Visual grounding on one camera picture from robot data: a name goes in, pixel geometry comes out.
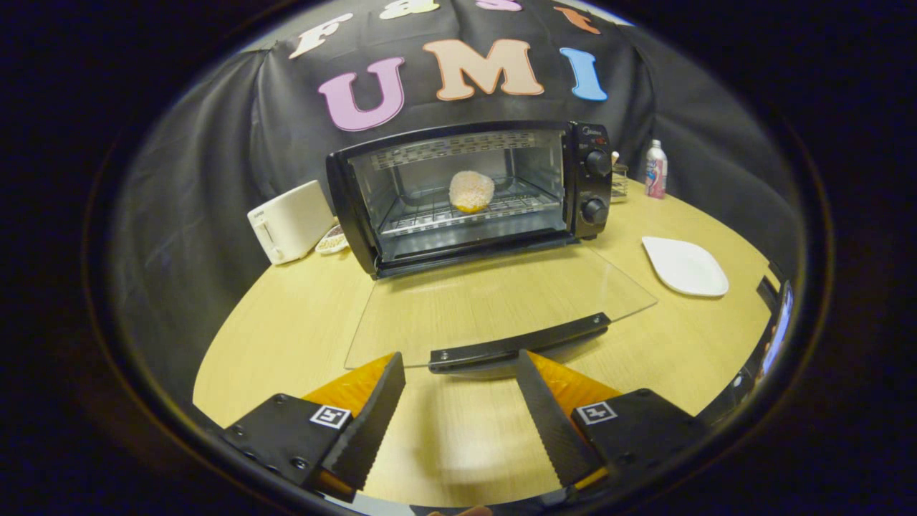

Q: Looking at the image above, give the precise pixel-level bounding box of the white bread toaster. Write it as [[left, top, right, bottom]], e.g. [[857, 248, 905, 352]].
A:
[[247, 180, 337, 266]]

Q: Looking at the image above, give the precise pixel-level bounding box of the black backdrop cloth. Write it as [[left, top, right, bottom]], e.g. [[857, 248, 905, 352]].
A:
[[107, 0, 803, 409]]

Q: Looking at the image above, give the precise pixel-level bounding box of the wire mesh holder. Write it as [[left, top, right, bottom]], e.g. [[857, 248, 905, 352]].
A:
[[610, 152, 630, 201]]

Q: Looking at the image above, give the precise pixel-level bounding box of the white plate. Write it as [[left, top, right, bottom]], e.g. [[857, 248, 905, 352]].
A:
[[642, 236, 730, 298]]

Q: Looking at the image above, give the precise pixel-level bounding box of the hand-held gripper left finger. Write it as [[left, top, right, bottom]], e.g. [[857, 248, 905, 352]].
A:
[[221, 353, 406, 502]]

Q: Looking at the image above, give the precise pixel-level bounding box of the black toaster oven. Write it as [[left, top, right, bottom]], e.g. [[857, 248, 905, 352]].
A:
[[326, 120, 658, 377]]

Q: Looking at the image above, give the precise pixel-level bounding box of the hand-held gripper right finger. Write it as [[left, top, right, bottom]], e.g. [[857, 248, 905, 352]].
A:
[[517, 350, 711, 492]]

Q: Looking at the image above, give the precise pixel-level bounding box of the drink bottle with pink label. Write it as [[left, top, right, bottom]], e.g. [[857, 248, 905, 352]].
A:
[[645, 140, 668, 199]]

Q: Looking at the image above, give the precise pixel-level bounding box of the small dish of snacks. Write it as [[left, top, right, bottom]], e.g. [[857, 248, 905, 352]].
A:
[[315, 224, 350, 256]]

